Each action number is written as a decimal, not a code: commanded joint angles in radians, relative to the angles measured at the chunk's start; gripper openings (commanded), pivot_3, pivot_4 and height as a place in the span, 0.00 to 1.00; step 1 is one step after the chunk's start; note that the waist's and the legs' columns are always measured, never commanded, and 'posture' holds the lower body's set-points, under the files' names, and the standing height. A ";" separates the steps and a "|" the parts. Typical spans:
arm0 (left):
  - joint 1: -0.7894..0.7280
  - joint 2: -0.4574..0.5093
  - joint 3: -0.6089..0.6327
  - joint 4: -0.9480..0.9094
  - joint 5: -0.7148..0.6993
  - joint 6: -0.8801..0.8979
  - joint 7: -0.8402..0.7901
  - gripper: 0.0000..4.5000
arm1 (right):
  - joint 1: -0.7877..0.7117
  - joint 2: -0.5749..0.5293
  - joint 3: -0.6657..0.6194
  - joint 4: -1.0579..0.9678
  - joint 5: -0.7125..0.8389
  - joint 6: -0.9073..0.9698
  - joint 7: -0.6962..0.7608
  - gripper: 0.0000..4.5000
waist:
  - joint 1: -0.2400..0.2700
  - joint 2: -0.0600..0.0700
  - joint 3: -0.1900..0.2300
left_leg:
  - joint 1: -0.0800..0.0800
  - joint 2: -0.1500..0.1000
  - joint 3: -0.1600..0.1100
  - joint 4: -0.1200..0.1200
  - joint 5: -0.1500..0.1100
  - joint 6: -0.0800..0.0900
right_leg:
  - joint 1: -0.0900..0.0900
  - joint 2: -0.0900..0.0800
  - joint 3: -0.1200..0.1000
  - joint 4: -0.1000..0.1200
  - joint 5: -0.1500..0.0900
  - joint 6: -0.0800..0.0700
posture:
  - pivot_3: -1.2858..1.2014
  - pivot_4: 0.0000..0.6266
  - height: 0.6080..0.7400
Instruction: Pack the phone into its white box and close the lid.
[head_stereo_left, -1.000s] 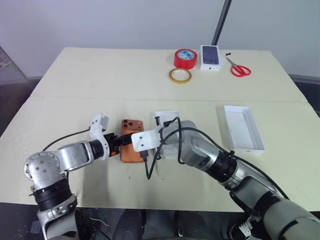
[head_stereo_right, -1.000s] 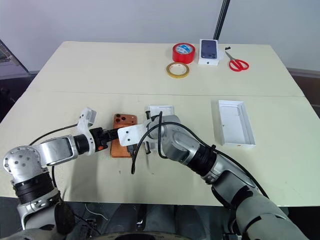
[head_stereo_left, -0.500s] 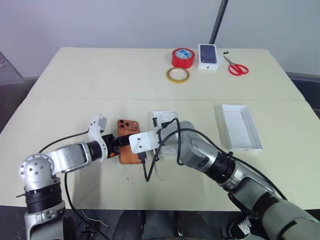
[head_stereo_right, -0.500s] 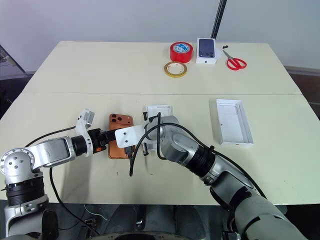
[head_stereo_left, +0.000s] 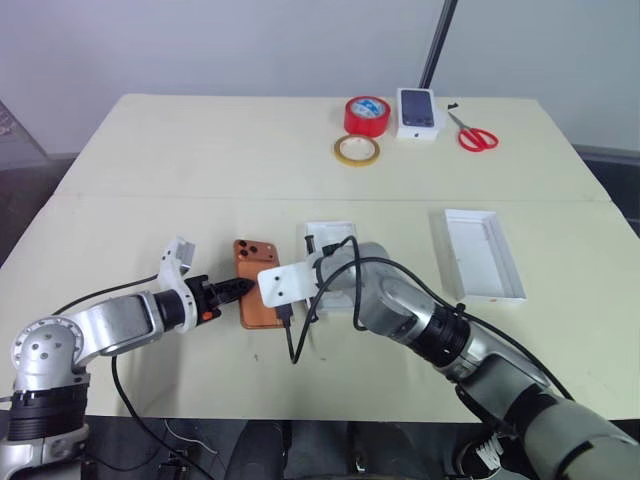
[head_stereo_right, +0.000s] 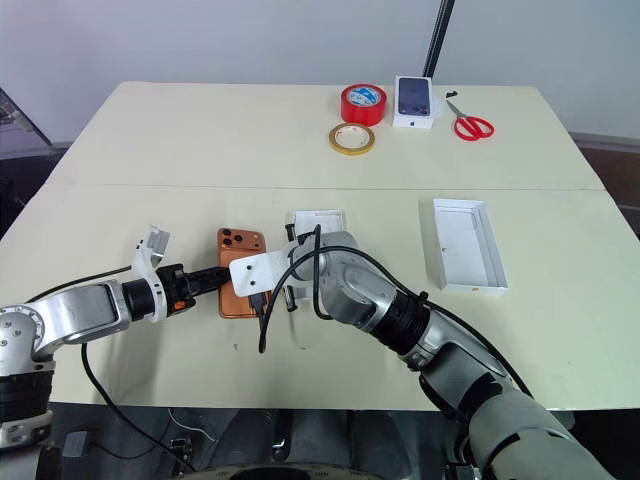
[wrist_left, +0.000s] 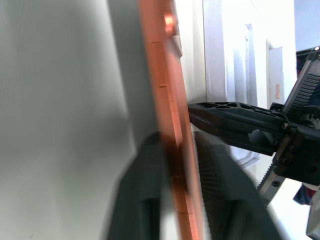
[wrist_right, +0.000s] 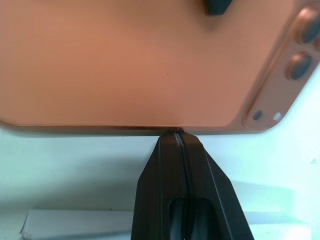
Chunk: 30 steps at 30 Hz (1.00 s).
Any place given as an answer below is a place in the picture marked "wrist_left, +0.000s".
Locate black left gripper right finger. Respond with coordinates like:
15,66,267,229
193,131,279,240

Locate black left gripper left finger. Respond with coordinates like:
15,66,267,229
106,131,182,240

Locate orange smartphone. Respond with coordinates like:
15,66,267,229
137,0,209,240

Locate white phone box lid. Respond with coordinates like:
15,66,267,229
266,37,286,105

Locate white phone box base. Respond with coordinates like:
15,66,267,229
202,0,271,106

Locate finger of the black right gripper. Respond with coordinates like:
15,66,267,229
189,115,292,156
187,100,291,124

